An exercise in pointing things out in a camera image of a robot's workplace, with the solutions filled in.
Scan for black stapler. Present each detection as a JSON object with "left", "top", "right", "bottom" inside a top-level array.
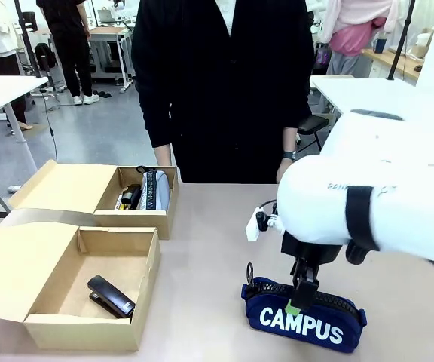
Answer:
[
  {"left": 87, "top": 274, "right": 137, "bottom": 320},
  {"left": 121, "top": 183, "right": 143, "bottom": 210}
]

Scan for black tripod pole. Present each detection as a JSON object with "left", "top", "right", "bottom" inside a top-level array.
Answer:
[
  {"left": 386, "top": 0, "right": 417, "bottom": 81},
  {"left": 13, "top": 0, "right": 57, "bottom": 92}
]

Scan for person left forearm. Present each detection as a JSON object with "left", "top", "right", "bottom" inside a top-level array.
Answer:
[{"left": 281, "top": 127, "right": 298, "bottom": 152}]

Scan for black right arm strap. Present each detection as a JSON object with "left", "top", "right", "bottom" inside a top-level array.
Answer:
[{"left": 344, "top": 186, "right": 381, "bottom": 253}]

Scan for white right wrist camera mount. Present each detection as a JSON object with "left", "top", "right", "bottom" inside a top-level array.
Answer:
[{"left": 245, "top": 201, "right": 283, "bottom": 242}]

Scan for person right hand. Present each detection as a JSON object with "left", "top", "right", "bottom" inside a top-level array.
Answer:
[{"left": 157, "top": 158, "right": 180, "bottom": 177}]

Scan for person torso black clothes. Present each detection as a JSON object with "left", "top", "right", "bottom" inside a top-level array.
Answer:
[{"left": 130, "top": 0, "right": 315, "bottom": 185}]

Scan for person right forearm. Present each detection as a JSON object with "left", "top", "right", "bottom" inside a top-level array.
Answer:
[{"left": 153, "top": 142, "right": 176, "bottom": 162}]

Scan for navy CAMPUS pencil case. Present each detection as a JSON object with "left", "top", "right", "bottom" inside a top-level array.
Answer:
[{"left": 241, "top": 262, "right": 368, "bottom": 354}]

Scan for white frame brown top desk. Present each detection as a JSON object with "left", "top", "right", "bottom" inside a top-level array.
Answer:
[{"left": 87, "top": 25, "right": 136, "bottom": 94}]

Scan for open cardboard box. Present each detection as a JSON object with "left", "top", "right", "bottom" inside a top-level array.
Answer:
[
  {"left": 8, "top": 159, "right": 181, "bottom": 241},
  {"left": 0, "top": 222, "right": 162, "bottom": 354}
]

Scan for black bag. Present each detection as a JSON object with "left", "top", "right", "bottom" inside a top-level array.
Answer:
[{"left": 34, "top": 42, "right": 57, "bottom": 72}]

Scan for grey CAMPUS pencil case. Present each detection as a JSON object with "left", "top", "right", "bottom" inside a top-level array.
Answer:
[{"left": 136, "top": 165, "right": 172, "bottom": 212}]

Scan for bystander in black clothes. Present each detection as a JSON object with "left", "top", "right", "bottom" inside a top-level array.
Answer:
[{"left": 35, "top": 0, "right": 101, "bottom": 106}]

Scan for wooden counter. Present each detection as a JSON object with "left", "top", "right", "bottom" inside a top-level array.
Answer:
[{"left": 362, "top": 48, "right": 422, "bottom": 81}]

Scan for white container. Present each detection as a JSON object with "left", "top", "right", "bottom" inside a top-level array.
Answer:
[{"left": 415, "top": 32, "right": 432, "bottom": 58}]

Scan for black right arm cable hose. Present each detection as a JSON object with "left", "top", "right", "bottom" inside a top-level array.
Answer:
[{"left": 344, "top": 241, "right": 371, "bottom": 265}]

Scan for black chair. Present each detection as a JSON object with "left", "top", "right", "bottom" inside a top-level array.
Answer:
[{"left": 296, "top": 114, "right": 330, "bottom": 154}]

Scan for white table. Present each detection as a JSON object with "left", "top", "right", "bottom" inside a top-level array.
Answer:
[
  {"left": 0, "top": 75, "right": 49, "bottom": 171},
  {"left": 309, "top": 75, "right": 429, "bottom": 118}
]

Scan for bystander in pink top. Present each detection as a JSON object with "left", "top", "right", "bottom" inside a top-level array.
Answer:
[{"left": 321, "top": 0, "right": 399, "bottom": 77}]

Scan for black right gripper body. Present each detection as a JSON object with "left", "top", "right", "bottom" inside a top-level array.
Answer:
[{"left": 280, "top": 229, "right": 344, "bottom": 265}]

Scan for person left hand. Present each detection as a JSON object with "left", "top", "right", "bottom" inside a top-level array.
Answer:
[{"left": 275, "top": 158, "right": 295, "bottom": 185}]

